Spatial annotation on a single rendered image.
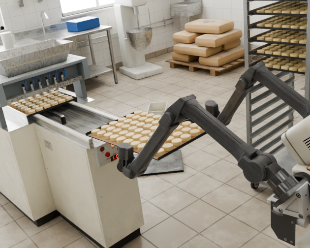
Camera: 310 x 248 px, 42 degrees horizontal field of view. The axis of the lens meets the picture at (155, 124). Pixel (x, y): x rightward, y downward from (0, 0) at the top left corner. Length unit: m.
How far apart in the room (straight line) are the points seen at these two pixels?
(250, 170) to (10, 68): 1.99
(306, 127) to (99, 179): 1.51
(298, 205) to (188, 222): 1.80
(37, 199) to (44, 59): 1.05
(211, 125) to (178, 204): 1.89
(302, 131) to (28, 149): 2.12
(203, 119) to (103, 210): 1.38
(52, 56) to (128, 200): 1.16
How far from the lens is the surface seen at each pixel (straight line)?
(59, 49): 3.07
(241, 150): 1.41
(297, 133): 1.43
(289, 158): 3.58
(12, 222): 3.55
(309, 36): 2.65
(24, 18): 6.40
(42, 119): 2.88
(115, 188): 2.68
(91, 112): 2.86
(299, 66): 2.86
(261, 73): 1.81
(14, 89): 3.01
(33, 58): 2.99
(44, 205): 3.29
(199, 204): 3.27
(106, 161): 2.52
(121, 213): 2.80
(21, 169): 3.09
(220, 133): 1.44
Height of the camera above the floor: 1.89
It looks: 23 degrees down
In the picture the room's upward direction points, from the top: 7 degrees counter-clockwise
